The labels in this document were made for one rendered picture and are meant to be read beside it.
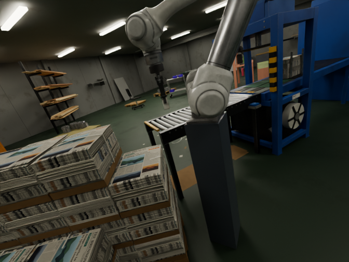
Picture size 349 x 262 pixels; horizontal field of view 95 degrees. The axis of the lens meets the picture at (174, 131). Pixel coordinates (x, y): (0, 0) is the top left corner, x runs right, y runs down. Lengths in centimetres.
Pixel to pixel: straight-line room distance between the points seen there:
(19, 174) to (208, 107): 92
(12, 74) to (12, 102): 121
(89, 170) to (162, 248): 69
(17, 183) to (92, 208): 36
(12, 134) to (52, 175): 864
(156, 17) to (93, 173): 74
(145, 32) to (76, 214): 96
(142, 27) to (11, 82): 932
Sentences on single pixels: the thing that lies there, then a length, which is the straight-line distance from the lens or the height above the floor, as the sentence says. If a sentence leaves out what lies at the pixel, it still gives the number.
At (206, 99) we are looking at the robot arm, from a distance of 61.
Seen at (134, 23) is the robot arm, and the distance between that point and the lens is 67.
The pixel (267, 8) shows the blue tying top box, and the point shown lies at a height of 165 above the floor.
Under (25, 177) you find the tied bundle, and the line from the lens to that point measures 107.
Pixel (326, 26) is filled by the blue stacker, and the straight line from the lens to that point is 440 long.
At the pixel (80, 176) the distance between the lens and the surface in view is 94.
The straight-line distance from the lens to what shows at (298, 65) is 310.
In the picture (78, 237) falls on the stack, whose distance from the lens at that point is 116.
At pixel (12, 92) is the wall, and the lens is 976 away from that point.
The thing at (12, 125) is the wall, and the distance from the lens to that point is 961.
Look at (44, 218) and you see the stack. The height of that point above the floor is 74.
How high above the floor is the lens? 131
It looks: 21 degrees down
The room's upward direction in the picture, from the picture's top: 14 degrees counter-clockwise
